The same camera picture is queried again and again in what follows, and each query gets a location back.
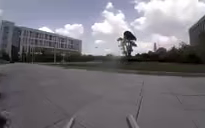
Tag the grey paved plaza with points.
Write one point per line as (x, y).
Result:
(90, 96)

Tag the large grey glass building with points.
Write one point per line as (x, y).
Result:
(33, 41)

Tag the grass strip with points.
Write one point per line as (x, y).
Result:
(156, 66)

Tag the robot's own part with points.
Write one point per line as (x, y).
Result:
(69, 123)
(132, 122)

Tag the dark tall building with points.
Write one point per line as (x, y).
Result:
(203, 28)

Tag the distant tower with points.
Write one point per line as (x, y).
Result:
(155, 46)

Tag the row of dark bushes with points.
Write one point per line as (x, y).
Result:
(176, 55)

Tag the tall dark tree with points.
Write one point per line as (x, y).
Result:
(127, 41)

